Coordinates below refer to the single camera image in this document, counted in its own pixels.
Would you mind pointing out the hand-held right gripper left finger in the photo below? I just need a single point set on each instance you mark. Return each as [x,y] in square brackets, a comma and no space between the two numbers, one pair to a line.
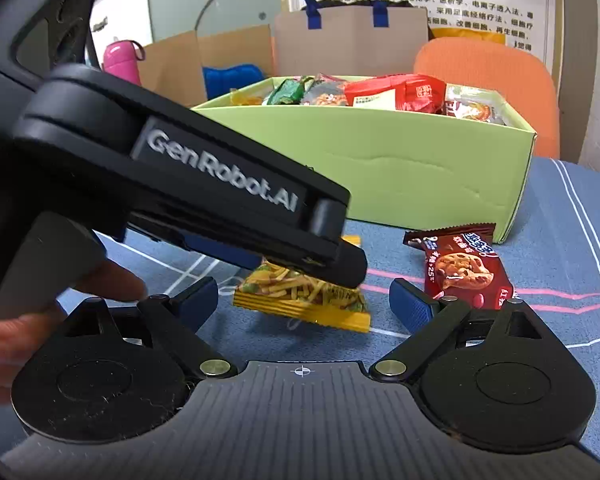
[200,302]

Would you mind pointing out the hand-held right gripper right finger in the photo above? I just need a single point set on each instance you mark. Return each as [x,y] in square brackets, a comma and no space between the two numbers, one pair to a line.
[410,307]

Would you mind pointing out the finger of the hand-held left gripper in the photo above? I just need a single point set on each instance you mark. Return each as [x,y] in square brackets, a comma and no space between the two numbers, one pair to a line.
[220,251]
[351,266]

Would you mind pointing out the yellow fries snack packet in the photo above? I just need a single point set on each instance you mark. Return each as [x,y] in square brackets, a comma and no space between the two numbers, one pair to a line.
[300,300]

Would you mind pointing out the dark red cookie packet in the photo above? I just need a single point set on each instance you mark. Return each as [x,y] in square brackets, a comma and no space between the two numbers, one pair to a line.
[460,265]

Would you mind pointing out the light green cardboard box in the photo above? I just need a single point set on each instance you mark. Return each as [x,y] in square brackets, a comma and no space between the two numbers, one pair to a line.
[405,175]

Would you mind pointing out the yellow and white snack packet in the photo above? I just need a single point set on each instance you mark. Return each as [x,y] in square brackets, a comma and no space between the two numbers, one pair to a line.
[250,97]

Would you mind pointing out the green snack packet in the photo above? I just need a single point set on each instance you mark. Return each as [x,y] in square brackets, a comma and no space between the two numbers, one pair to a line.
[287,92]

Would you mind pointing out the silver grey snack packet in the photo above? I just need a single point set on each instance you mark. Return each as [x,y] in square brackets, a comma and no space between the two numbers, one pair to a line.
[327,92]

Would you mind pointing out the person's left hand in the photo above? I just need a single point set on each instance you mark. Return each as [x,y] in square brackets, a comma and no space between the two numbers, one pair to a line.
[10,355]

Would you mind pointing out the pink bottle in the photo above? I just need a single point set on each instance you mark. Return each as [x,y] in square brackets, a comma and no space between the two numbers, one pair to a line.
[122,62]

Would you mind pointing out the brown cardboard box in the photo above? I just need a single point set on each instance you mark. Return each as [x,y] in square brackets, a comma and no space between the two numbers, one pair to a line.
[180,70]

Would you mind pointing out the blue cushion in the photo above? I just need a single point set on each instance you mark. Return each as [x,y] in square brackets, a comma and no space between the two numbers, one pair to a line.
[230,80]

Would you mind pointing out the blue striped tablecloth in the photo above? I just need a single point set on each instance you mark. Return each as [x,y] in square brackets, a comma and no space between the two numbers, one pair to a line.
[555,240]

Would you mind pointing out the white and red snack packet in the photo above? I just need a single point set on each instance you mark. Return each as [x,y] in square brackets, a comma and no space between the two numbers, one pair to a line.
[475,107]

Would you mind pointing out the orange chair back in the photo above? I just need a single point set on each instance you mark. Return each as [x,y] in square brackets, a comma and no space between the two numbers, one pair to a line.
[485,70]

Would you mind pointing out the yellow bag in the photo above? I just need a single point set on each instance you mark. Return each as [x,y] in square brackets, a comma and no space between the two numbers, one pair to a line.
[470,35]

